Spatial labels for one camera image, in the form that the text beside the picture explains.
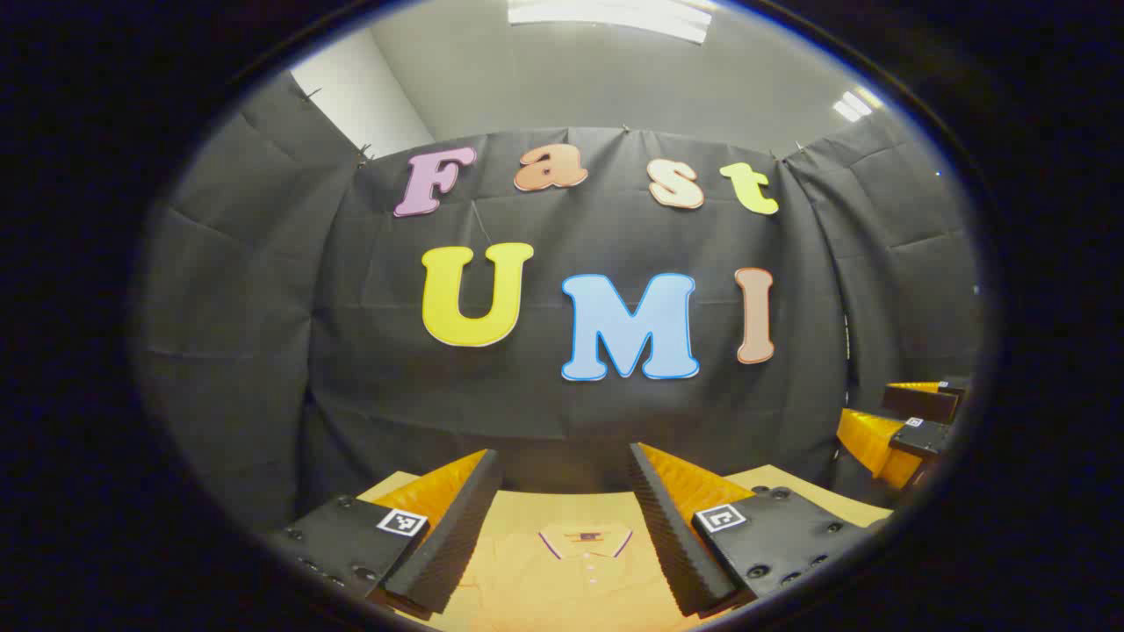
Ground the small ceiling light panel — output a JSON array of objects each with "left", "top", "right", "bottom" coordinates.
[{"left": 832, "top": 86, "right": 886, "bottom": 124}]

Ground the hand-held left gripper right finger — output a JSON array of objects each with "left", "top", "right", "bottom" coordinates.
[{"left": 628, "top": 443, "right": 888, "bottom": 617}]

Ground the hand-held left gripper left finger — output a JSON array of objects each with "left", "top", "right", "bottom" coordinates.
[{"left": 268, "top": 449, "right": 504, "bottom": 620}]

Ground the large ceiling light panel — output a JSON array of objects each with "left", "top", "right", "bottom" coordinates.
[{"left": 508, "top": 0, "right": 712, "bottom": 45}]

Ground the orange T-shirt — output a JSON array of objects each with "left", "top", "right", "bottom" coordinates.
[{"left": 435, "top": 516, "right": 703, "bottom": 632}]

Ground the black backdrop cloth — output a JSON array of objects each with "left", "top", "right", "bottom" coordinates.
[{"left": 132, "top": 70, "right": 984, "bottom": 536}]

